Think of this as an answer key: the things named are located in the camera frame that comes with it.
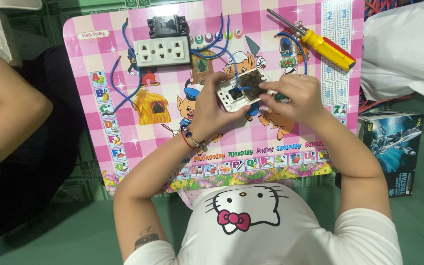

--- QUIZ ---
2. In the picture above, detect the person's right hand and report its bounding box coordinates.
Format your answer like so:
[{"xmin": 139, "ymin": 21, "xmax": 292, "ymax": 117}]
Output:
[{"xmin": 258, "ymin": 74, "xmax": 331, "ymax": 127}]

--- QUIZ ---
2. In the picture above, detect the person's left hand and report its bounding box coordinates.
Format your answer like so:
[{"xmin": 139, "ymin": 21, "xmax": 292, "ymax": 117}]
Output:
[{"xmin": 188, "ymin": 71, "xmax": 252, "ymax": 143}]

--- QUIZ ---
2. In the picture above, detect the white switch plate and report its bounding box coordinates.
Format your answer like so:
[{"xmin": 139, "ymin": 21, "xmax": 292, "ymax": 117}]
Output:
[{"xmin": 216, "ymin": 68, "xmax": 276, "ymax": 113}]

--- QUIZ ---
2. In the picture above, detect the yellow red screwdriver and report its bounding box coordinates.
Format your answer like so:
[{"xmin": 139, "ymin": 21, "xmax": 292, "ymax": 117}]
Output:
[{"xmin": 266, "ymin": 8, "xmax": 357, "ymax": 72}]

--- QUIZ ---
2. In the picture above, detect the pink cartoon folding table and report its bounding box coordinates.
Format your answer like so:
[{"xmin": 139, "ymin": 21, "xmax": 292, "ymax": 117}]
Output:
[{"xmin": 63, "ymin": 0, "xmax": 365, "ymax": 195}]

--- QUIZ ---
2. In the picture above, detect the black circuit breaker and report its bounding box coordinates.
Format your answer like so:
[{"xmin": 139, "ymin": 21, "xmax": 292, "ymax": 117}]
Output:
[{"xmin": 147, "ymin": 15, "xmax": 190, "ymax": 39}]

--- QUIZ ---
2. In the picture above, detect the blue model kit box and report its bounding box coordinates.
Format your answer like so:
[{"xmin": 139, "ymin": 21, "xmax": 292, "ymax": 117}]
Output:
[{"xmin": 357, "ymin": 110, "xmax": 424, "ymax": 199}]

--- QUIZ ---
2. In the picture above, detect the white plastic bag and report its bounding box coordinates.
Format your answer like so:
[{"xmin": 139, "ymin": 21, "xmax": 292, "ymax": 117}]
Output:
[{"xmin": 359, "ymin": 0, "xmax": 424, "ymax": 109}]

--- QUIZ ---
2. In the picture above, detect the white cat print shirt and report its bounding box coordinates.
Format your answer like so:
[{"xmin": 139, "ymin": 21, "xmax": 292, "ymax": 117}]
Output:
[{"xmin": 124, "ymin": 182, "xmax": 404, "ymax": 265}]

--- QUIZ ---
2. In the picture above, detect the beige plastic lid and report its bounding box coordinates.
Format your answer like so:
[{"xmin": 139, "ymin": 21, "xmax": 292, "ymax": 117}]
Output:
[{"xmin": 0, "ymin": 0, "xmax": 43, "ymax": 14}]

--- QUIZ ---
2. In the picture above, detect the red beaded bracelet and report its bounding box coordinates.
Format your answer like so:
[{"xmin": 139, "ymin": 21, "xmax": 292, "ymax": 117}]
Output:
[{"xmin": 180, "ymin": 124, "xmax": 206, "ymax": 155}]

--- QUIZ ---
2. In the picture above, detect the blue wire on switch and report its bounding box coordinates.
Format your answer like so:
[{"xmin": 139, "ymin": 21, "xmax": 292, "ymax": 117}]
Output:
[{"xmin": 219, "ymin": 46, "xmax": 254, "ymax": 93}]

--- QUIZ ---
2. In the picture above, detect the curved blue wire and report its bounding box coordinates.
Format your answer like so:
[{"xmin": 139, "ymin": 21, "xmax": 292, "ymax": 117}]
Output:
[{"xmin": 275, "ymin": 32, "xmax": 308, "ymax": 75}]

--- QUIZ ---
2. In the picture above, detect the white triple wall socket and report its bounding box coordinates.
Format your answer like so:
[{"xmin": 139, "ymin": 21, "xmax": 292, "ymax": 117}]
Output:
[{"xmin": 133, "ymin": 36, "xmax": 191, "ymax": 68}]

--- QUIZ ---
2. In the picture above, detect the long blue wire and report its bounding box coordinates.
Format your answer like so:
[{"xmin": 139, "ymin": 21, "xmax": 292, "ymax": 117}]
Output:
[{"xmin": 111, "ymin": 18, "xmax": 143, "ymax": 115}]

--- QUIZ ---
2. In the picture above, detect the short blue wire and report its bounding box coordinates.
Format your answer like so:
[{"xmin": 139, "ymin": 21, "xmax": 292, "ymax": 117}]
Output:
[{"xmin": 109, "ymin": 56, "xmax": 136, "ymax": 109}]

